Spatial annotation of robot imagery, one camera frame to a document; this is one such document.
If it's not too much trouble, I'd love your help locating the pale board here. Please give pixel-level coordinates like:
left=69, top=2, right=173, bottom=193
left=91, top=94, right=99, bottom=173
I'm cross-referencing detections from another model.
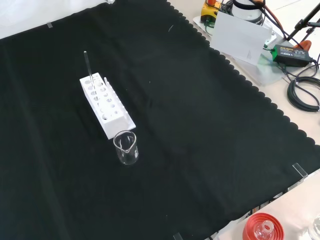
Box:
left=211, top=11, right=273, bottom=66

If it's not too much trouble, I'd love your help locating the orange cable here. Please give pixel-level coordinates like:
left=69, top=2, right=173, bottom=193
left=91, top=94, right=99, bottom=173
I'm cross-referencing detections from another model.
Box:
left=259, top=0, right=288, bottom=38

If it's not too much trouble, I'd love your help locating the black bench cloth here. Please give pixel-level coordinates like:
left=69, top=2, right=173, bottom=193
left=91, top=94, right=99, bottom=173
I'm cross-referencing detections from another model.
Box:
left=0, top=0, right=320, bottom=240

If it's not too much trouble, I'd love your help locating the clear base plate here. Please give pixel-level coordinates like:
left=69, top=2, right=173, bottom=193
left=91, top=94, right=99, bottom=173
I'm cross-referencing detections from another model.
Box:
left=192, top=14, right=295, bottom=88

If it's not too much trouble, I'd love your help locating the clear glass rod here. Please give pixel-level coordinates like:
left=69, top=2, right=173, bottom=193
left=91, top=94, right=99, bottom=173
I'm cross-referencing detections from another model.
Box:
left=83, top=50, right=96, bottom=92

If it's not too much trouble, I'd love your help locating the red ribbed ring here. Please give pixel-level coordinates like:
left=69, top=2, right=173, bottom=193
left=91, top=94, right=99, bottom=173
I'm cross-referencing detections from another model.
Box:
left=242, top=212, right=285, bottom=240

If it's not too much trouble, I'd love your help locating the yellow stop button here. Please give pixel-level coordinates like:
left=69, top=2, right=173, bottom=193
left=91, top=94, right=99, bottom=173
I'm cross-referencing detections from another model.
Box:
left=201, top=0, right=222, bottom=24

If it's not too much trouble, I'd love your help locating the clear glass flask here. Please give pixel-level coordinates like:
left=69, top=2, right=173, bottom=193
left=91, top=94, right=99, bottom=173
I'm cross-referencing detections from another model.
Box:
left=253, top=219, right=275, bottom=240

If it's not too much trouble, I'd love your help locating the coiled black cable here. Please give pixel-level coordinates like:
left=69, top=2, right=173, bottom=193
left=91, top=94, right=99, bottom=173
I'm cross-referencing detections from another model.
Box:
left=286, top=76, right=320, bottom=113

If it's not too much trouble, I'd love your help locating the orange clamp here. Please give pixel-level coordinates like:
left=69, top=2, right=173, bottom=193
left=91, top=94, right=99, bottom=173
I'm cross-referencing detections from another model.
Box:
left=294, top=39, right=313, bottom=51

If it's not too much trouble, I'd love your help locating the black power adapter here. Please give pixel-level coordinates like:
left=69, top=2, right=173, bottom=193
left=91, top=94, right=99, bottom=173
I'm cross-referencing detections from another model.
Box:
left=271, top=44, right=315, bottom=68

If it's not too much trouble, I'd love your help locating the black tripod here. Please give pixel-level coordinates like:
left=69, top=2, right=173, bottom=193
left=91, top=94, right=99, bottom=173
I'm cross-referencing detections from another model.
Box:
left=286, top=0, right=320, bottom=44

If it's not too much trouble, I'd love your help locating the clear glass beaker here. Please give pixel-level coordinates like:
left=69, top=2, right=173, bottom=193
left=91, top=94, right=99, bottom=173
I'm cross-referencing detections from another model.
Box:
left=113, top=129, right=140, bottom=166

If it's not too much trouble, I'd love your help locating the white test tube rack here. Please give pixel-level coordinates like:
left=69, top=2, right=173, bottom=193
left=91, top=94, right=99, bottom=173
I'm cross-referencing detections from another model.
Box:
left=79, top=72, right=137, bottom=140

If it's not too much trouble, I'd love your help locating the clear glass vessel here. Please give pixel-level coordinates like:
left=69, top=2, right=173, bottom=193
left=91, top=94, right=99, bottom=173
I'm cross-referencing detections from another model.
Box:
left=307, top=214, right=320, bottom=240

